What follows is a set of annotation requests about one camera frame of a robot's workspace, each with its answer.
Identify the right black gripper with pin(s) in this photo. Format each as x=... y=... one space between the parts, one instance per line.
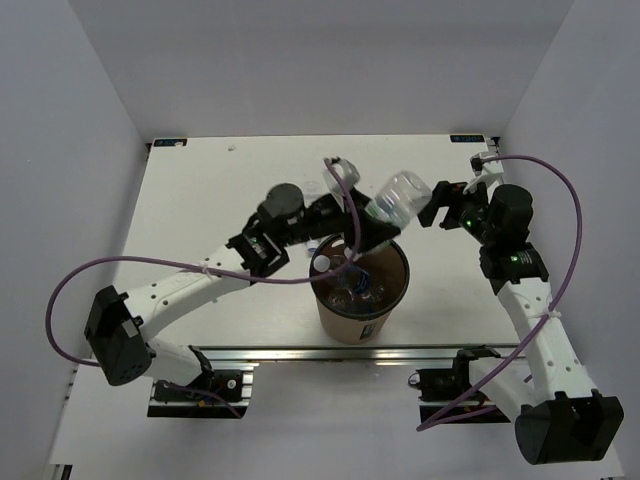
x=443 y=195

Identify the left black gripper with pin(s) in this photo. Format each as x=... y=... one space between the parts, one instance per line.
x=374 y=232

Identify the green label plastic bottle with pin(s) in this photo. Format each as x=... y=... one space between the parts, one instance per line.
x=400 y=200

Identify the blue label bottle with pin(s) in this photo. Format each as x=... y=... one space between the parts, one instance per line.
x=311 y=192
x=342 y=299
x=343 y=274

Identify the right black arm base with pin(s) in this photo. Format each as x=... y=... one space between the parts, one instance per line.
x=439 y=386

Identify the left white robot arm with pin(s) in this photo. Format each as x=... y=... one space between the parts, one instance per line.
x=123 y=327

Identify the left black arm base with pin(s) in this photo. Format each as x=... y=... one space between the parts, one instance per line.
x=214 y=394

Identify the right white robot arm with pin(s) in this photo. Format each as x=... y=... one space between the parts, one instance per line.
x=558 y=413

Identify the brown cylindrical bin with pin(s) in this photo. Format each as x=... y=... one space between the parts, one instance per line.
x=390 y=274

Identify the right blue corner sticker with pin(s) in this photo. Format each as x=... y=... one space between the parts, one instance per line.
x=467 y=138

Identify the blue corner sticker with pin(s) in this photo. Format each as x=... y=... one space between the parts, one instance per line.
x=170 y=142
x=467 y=138

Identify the left blue corner sticker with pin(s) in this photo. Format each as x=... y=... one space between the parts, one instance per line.
x=170 y=142

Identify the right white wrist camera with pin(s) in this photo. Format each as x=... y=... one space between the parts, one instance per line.
x=487 y=169

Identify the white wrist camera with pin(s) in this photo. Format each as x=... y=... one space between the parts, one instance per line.
x=345 y=170
x=487 y=169

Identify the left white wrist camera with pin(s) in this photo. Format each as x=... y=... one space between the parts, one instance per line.
x=345 y=170

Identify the aluminium table rail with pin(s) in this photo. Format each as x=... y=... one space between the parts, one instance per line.
x=409 y=354

